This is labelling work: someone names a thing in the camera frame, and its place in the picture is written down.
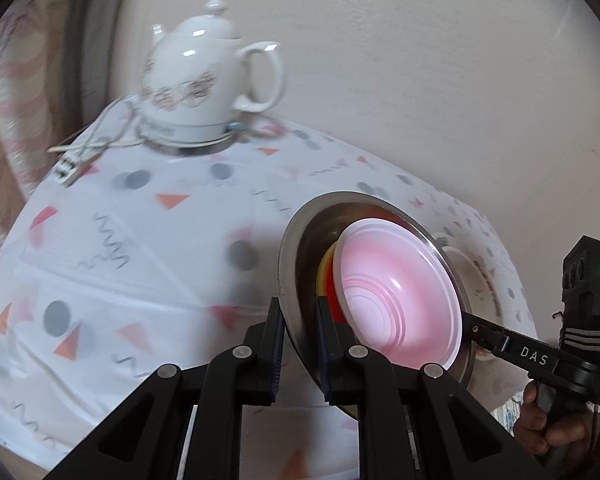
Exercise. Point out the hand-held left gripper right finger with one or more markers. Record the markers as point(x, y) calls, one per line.
point(325, 350)

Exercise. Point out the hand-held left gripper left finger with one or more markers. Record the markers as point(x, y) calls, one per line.
point(277, 350)

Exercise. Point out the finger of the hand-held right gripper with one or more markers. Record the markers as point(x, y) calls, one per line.
point(510, 345)

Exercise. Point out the white plate patterned rim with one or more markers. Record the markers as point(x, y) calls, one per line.
point(472, 280)

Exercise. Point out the yellow plastic bowl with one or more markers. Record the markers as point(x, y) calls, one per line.
point(325, 270)

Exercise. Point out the stainless steel bowl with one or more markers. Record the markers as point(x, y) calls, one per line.
point(295, 260)

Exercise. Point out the red plastic bowl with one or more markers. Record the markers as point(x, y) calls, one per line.
point(395, 285)

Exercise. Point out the person's right hand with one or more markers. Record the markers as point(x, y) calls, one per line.
point(527, 420)

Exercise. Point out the white patterned tablecloth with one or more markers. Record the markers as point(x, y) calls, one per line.
point(155, 270)

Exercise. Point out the grey kettle base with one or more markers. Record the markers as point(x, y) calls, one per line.
point(185, 142)

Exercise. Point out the white ceramic electric kettle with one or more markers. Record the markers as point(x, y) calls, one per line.
point(195, 70)

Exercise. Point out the pink patterned curtain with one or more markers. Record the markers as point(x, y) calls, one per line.
point(15, 110)

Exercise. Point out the grey window frame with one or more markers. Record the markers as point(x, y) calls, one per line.
point(92, 50)

